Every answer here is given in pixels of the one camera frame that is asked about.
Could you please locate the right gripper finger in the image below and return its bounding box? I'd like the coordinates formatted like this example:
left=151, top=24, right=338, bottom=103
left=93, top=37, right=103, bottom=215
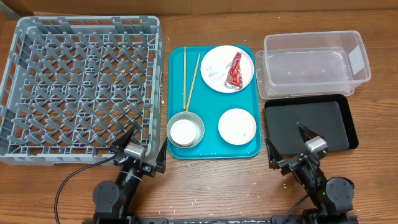
left=296, top=123, right=320, bottom=144
left=265, top=138, right=284, bottom=170

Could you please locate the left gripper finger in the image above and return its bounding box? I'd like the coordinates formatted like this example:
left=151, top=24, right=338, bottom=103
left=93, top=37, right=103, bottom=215
left=110, top=126, right=136, bottom=149
left=156, top=138, right=168, bottom=174

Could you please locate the small white bowl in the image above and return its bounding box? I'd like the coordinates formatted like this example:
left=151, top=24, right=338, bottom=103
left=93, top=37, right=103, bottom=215
left=218, top=108, right=257, bottom=146

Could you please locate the grey metal bowl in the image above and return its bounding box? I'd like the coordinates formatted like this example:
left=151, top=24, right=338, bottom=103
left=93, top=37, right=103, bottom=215
left=167, top=111, right=205, bottom=148

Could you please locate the red snack wrapper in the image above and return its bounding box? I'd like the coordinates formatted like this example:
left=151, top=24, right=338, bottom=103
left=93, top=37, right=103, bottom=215
left=224, top=52, right=243, bottom=90

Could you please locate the wooden chopstick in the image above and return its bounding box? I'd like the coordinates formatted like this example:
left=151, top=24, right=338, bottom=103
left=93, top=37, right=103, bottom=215
left=185, top=54, right=201, bottom=111
left=183, top=46, right=187, bottom=110

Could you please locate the small white cup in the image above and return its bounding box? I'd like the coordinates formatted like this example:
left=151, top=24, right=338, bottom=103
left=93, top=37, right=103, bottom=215
left=170, top=119, right=197, bottom=147

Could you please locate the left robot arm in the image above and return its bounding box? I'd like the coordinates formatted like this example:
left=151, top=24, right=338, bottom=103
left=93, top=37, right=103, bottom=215
left=91, top=127, right=167, bottom=223

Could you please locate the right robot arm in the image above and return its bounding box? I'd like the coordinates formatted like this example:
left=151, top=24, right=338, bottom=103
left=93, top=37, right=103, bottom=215
left=265, top=123, right=359, bottom=224

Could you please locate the black plastic tray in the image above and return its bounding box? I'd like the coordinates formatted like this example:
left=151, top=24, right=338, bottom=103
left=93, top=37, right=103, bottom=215
left=264, top=94, right=359, bottom=156

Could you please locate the teal serving tray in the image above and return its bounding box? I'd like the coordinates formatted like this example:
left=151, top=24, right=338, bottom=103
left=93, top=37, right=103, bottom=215
left=168, top=45, right=262, bottom=159

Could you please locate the grey plastic dish rack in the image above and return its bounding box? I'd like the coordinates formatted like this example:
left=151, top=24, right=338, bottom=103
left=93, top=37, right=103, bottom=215
left=1, top=16, right=165, bottom=166

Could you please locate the clear plastic bin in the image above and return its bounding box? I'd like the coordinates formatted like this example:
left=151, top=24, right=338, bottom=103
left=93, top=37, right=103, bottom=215
left=256, top=30, right=371, bottom=98

